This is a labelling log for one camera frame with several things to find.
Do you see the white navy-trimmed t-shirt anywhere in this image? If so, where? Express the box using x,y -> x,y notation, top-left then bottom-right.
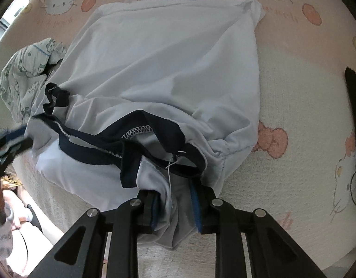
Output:
26,0 -> 264,249

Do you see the light grey patterned pyjama garment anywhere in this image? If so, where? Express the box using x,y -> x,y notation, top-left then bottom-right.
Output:
0,38 -> 67,124

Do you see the pink Hello Kitty blanket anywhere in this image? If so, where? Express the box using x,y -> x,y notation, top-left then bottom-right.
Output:
3,0 -> 356,277

